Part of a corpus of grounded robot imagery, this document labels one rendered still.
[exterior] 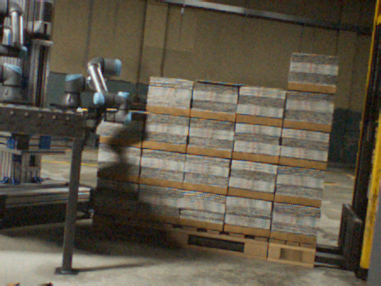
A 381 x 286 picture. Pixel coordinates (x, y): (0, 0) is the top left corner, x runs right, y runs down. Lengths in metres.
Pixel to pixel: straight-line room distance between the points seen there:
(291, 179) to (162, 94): 0.97
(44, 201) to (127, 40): 6.71
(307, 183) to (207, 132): 0.69
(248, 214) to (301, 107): 0.74
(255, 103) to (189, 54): 7.04
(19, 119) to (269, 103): 1.48
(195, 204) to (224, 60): 7.25
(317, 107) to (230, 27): 7.36
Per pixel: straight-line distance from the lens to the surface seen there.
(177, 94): 3.28
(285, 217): 3.25
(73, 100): 3.83
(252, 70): 10.51
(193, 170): 3.27
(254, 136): 3.21
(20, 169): 3.83
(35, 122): 2.61
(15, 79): 3.57
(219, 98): 3.23
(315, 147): 3.21
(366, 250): 3.13
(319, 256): 3.33
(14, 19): 3.54
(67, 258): 2.72
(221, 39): 10.37
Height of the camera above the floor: 0.88
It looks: 4 degrees down
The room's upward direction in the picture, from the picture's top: 6 degrees clockwise
